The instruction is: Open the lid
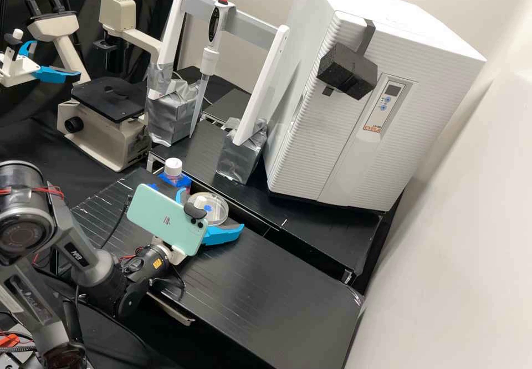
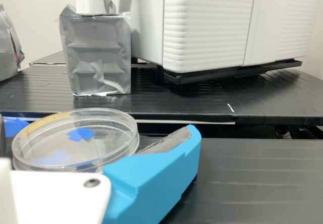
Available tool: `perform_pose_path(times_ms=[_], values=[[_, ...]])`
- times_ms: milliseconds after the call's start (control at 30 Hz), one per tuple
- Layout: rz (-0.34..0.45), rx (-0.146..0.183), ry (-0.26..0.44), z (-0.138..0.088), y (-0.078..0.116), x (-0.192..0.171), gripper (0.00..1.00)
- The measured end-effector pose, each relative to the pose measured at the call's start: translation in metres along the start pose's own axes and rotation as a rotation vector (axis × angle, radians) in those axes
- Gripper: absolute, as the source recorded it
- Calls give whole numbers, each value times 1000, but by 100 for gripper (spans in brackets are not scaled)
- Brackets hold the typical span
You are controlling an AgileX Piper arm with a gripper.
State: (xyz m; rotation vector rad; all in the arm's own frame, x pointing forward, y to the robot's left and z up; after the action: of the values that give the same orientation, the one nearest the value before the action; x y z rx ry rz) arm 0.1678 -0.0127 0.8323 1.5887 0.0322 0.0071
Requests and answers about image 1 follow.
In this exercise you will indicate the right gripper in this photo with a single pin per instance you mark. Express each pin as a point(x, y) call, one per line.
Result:
point(172, 253)

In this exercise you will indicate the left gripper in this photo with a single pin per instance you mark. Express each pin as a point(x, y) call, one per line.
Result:
point(16, 70)

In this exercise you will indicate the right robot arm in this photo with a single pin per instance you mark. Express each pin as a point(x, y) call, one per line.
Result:
point(89, 263)

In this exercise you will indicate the petri dish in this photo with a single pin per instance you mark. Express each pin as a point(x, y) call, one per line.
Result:
point(216, 211)

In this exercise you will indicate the blue bottle holder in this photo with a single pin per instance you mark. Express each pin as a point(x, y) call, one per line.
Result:
point(183, 183)

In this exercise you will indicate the small bottle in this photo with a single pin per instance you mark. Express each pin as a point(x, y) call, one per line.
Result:
point(173, 169)

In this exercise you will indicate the black platform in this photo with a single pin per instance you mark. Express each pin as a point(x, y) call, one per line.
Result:
point(203, 153)
point(316, 240)
point(257, 298)
point(226, 105)

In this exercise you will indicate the cream microscope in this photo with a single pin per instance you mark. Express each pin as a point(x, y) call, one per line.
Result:
point(104, 136)

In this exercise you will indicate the incubator door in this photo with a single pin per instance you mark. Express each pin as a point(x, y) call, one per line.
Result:
point(332, 148)

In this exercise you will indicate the pipette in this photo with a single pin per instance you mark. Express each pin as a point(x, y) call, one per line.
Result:
point(216, 24)

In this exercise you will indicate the white pipette stand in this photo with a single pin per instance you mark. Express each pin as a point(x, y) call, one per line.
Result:
point(253, 26)

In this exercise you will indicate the white incubator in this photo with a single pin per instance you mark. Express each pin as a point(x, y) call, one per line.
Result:
point(316, 11)

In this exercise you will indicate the right wrist camera phone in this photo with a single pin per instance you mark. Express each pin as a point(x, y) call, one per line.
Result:
point(166, 215)

